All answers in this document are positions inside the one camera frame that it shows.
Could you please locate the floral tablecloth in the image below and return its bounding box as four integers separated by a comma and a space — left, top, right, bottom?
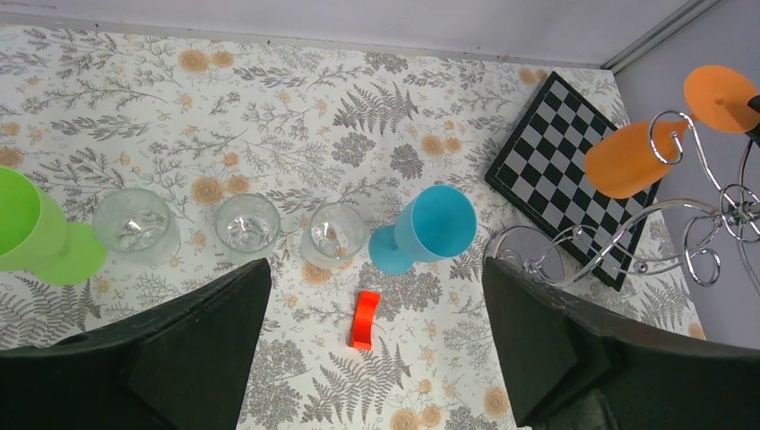
0, 23, 708, 430

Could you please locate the blue wine glass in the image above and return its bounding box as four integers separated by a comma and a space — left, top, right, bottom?
368, 185, 478, 275

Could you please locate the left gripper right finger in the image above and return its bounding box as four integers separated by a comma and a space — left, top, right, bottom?
482, 258, 759, 429

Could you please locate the chrome wine glass rack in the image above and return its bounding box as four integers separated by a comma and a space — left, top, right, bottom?
483, 109, 760, 298

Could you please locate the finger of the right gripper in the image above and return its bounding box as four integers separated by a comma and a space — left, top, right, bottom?
746, 95, 760, 145

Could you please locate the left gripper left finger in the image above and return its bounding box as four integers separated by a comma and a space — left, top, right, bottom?
1, 259, 272, 429

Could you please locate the small red block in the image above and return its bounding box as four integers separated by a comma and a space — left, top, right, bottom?
349, 290, 382, 350

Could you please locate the green wine glass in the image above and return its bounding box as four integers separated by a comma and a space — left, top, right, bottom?
1, 167, 108, 286

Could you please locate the orange wine glass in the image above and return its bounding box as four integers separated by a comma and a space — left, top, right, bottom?
584, 64, 759, 199

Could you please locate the clear wine glass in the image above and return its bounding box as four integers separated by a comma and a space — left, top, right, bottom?
300, 202, 369, 270
213, 193, 281, 263
92, 188, 181, 266

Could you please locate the black white checkerboard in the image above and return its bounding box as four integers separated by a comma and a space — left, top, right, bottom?
485, 72, 659, 264

